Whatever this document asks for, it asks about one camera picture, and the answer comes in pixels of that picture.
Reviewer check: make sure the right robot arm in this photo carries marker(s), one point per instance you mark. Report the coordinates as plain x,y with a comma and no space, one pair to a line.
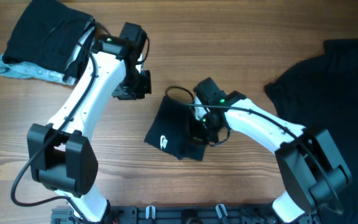
312,168

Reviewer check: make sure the right white rail clip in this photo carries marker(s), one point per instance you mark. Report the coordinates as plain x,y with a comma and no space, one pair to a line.
221,211

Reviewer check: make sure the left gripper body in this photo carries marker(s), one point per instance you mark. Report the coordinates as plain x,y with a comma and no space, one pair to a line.
137,86

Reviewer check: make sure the left white rail clip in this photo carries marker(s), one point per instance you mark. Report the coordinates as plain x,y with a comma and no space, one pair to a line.
150,212

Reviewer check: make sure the black t-shirt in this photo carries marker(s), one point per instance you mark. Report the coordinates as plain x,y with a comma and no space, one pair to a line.
171,131

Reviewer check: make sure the pile of black shirts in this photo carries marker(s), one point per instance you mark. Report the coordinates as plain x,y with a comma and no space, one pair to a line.
323,92

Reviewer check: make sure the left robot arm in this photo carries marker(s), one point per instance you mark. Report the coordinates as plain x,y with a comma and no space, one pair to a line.
60,154

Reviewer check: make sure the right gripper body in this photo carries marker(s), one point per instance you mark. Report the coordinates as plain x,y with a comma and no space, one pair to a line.
201,134

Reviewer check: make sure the folded black clothes stack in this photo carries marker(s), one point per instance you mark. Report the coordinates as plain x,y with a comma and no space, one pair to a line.
47,33

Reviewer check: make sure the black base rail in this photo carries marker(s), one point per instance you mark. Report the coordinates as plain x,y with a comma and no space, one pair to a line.
247,214

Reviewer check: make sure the white rail clip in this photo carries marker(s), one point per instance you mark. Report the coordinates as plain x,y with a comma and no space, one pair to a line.
150,212
221,211

